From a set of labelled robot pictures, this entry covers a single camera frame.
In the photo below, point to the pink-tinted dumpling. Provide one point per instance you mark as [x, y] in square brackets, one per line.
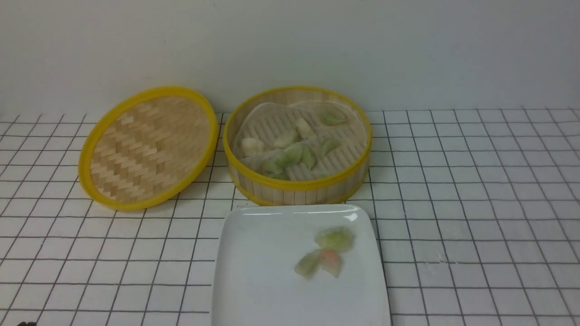
[331, 262]

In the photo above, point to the white square ceramic plate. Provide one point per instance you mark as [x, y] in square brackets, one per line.
[255, 282]

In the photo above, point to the pale green centre dumpling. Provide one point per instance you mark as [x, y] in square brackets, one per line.
[290, 156]

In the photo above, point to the yellow-rimmed bamboo steamer basket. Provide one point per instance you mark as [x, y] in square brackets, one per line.
[273, 192]

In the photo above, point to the pale dumpling centre left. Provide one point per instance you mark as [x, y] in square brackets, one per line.
[286, 139]

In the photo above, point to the pale dumpling upper centre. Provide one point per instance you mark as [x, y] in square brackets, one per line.
[304, 129]

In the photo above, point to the white dumpling at left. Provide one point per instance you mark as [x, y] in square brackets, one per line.
[252, 146]

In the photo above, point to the yellow-rimmed woven bamboo lid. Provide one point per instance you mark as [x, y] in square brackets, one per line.
[148, 148]

